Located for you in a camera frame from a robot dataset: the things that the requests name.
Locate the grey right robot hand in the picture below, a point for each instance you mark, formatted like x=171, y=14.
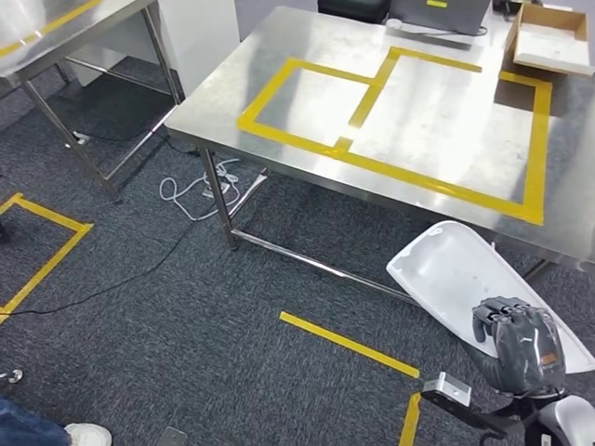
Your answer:
x=525, y=351

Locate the white plastic car part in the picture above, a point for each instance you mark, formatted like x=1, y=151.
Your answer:
x=442, y=271

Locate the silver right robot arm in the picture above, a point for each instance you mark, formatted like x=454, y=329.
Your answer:
x=576, y=418

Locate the steel workbench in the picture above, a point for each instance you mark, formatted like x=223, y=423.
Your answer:
x=205, y=120

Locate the cardboard box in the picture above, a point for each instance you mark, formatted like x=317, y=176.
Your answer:
x=548, y=49

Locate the black flat device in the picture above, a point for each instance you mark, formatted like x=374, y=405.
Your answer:
x=504, y=6

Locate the grey laptop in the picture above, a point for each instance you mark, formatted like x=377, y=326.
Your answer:
x=442, y=15

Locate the white round puck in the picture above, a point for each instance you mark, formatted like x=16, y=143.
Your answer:
x=394, y=25

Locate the black carry case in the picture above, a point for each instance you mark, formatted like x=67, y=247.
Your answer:
x=353, y=9

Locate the white power strip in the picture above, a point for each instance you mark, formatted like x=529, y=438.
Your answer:
x=216, y=189

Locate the white cabinet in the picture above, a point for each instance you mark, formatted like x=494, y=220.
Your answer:
x=200, y=37

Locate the metal floor socket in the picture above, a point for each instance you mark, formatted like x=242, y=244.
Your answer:
x=78, y=139

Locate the steel table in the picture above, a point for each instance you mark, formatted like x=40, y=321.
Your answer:
x=93, y=37

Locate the person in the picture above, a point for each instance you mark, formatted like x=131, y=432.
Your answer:
x=28, y=431

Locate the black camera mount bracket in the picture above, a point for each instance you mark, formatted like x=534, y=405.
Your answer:
x=464, y=415

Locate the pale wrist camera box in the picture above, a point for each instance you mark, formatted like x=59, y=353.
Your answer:
x=446, y=388

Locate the yellow tape double frame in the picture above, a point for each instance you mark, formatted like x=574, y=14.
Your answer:
x=395, y=172

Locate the yellow floor tape frame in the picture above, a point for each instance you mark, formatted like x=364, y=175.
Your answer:
x=84, y=224

